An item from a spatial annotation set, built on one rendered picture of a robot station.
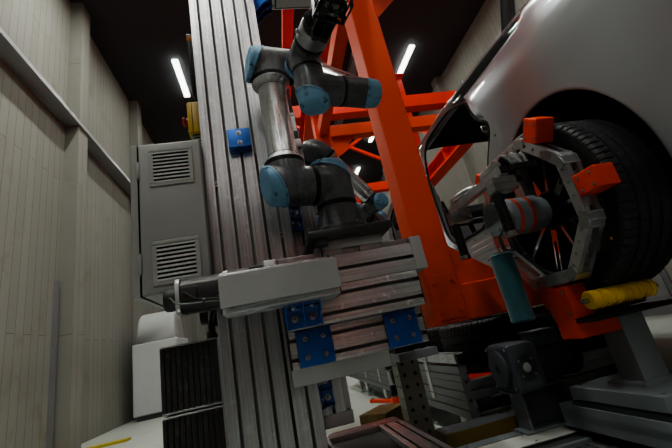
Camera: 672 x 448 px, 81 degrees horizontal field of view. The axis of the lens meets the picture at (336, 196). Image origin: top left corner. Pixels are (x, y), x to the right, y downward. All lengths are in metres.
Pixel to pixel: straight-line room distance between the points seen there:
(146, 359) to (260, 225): 6.43
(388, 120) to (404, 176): 0.33
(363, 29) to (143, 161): 1.59
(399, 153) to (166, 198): 1.21
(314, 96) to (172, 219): 0.58
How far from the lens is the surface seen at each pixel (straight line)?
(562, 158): 1.48
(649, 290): 1.66
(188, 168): 1.29
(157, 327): 7.63
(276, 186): 1.05
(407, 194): 1.96
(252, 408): 1.19
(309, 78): 0.94
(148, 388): 7.55
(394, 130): 2.11
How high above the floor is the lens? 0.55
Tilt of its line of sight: 20 degrees up
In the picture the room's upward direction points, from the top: 12 degrees counter-clockwise
